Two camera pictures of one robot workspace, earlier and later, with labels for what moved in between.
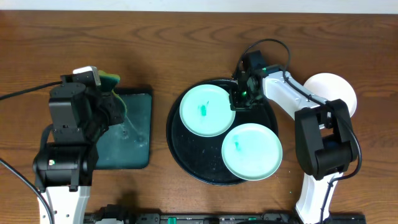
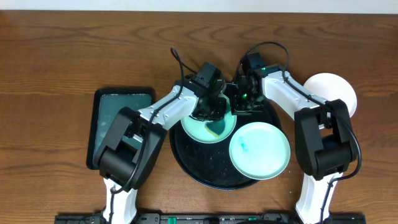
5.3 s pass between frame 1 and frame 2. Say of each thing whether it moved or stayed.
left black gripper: moved
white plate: stayed
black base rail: stayed
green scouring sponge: moved
